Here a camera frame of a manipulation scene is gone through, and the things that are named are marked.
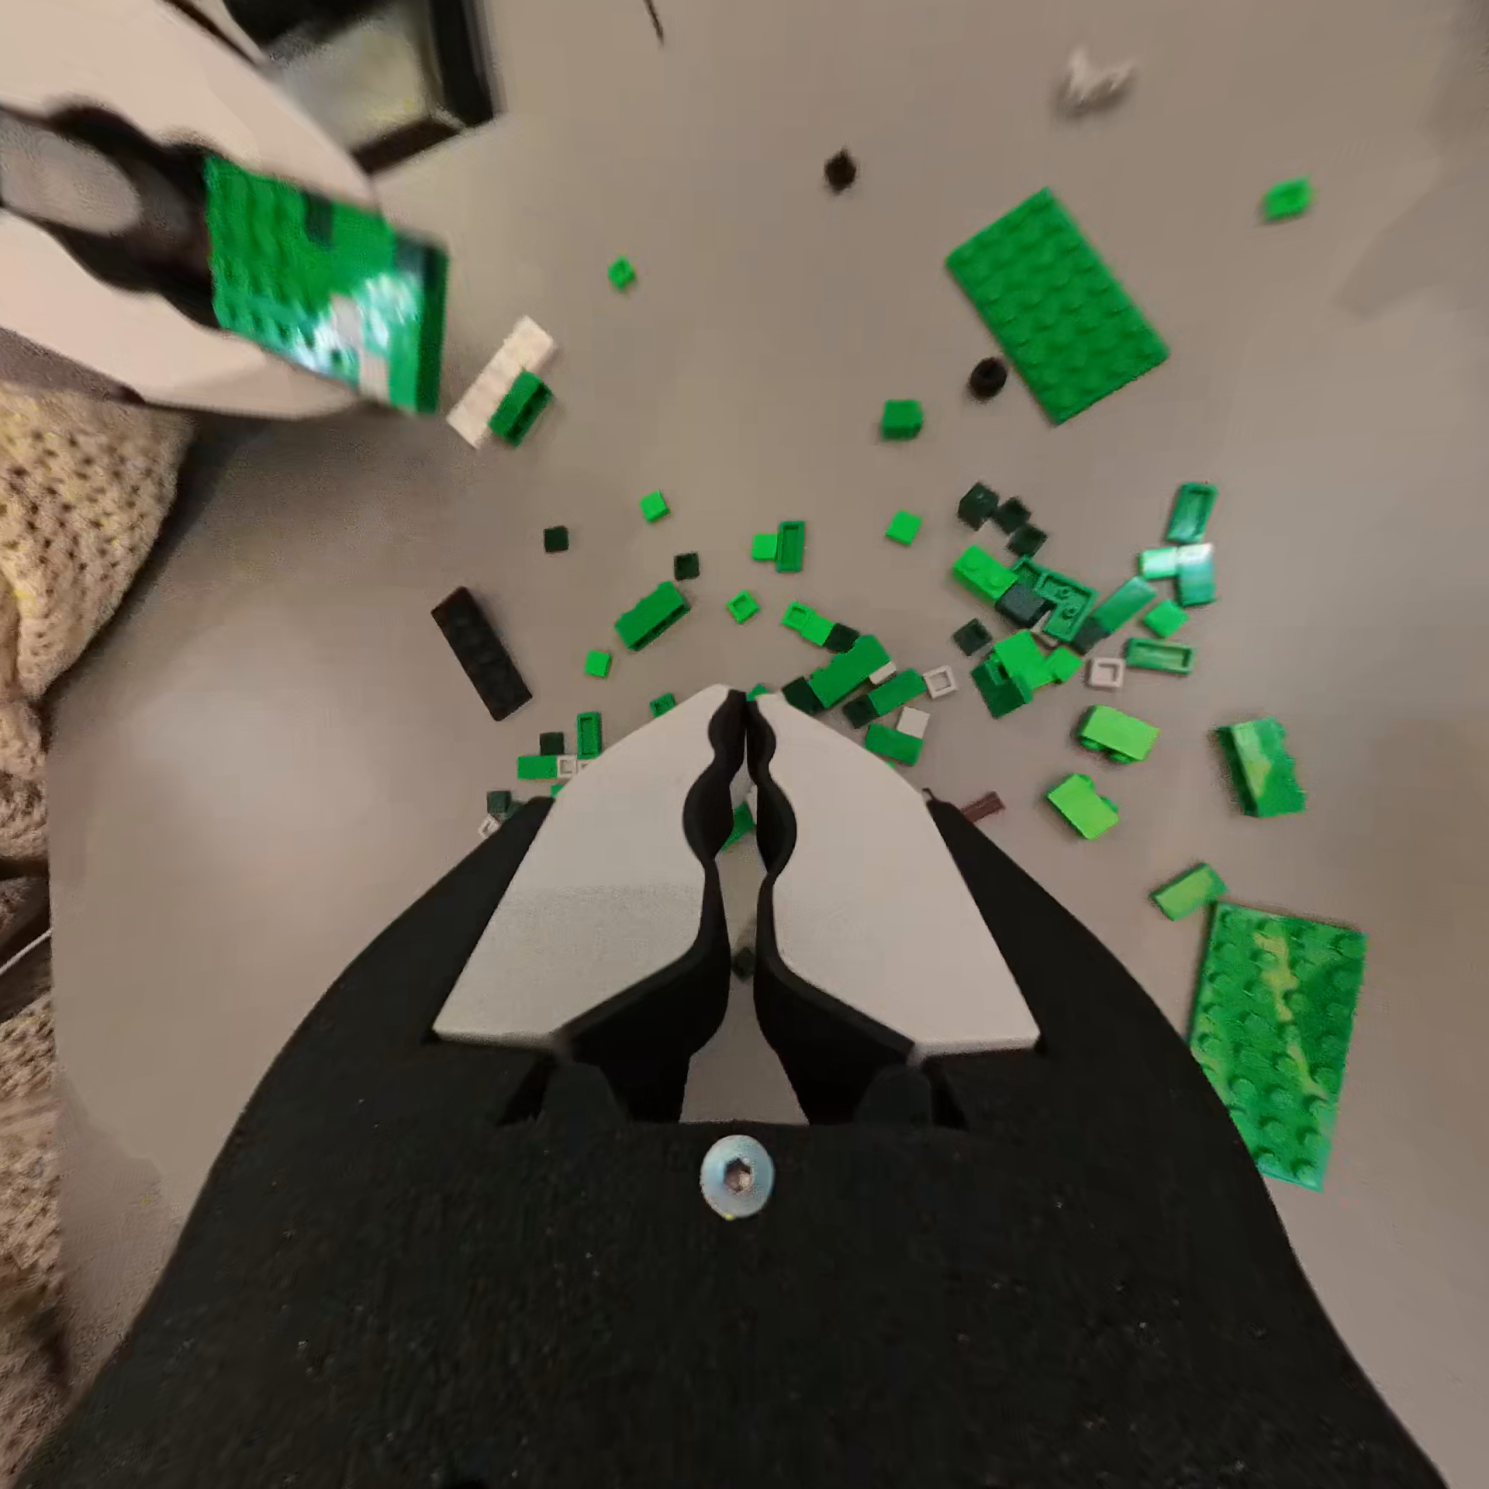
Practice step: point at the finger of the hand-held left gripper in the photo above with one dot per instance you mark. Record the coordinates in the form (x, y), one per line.
(141, 337)
(210, 82)

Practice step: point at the long green studded lego plate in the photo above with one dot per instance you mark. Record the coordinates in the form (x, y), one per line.
(1281, 1035)
(1054, 302)

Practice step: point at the small light grey lego piece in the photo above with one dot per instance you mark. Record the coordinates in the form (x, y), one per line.
(1095, 82)

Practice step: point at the grey square lego tile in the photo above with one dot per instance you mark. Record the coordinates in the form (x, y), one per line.
(375, 374)

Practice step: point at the white lego plate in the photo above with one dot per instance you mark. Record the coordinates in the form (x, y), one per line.
(495, 378)

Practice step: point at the black lego plate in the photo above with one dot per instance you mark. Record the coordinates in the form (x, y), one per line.
(481, 651)

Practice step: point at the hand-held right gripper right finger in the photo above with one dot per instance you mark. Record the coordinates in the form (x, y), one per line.
(896, 931)

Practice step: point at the tiny green lego plate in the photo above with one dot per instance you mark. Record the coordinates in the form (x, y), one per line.
(1286, 197)

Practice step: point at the brown lego bar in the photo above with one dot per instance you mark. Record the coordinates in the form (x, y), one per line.
(983, 807)

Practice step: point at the pile of loose lego pieces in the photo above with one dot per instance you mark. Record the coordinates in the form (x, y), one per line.
(651, 613)

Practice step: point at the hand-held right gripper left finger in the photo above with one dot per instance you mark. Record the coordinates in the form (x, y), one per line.
(582, 918)

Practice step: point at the green lego base plate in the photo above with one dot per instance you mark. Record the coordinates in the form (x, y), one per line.
(292, 268)

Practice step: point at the small black lego piece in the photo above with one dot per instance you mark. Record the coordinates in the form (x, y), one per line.
(986, 376)
(841, 170)

